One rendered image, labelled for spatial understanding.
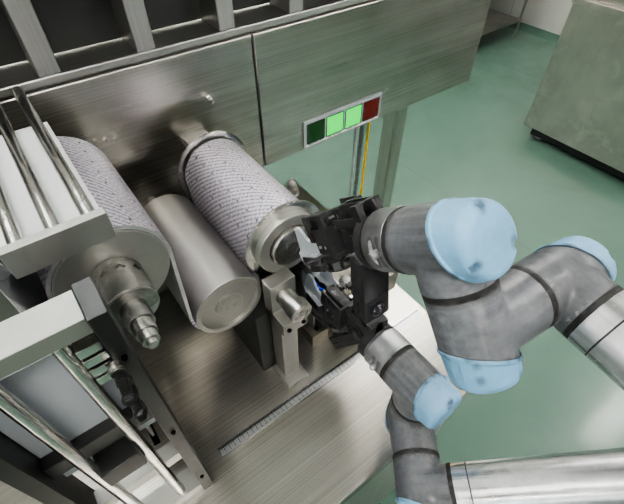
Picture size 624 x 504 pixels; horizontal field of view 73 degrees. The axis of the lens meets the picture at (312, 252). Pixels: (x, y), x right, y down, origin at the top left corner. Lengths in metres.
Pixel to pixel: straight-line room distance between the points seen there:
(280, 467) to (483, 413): 1.27
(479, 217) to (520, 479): 0.45
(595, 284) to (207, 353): 0.76
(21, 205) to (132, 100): 0.34
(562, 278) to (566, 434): 1.64
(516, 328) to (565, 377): 1.79
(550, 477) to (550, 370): 1.52
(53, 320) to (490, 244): 0.38
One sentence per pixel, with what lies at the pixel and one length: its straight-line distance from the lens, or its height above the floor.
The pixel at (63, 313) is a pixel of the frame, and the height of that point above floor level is 1.44.
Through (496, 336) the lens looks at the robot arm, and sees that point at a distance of 0.44.
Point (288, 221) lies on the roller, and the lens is 0.65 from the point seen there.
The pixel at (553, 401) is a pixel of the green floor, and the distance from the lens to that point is 2.16.
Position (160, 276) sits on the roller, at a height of 1.30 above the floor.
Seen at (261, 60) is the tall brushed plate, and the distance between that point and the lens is 0.92.
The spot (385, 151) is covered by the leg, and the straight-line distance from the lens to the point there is 1.65.
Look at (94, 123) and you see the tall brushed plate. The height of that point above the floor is 1.37.
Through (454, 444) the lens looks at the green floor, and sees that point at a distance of 1.92.
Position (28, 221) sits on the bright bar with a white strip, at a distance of 0.54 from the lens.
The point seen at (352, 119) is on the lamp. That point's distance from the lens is 1.14.
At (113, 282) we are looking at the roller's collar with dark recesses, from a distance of 0.54.
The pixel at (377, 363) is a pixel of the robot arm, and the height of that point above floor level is 1.12.
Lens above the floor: 1.75
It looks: 47 degrees down
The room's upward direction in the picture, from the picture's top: straight up
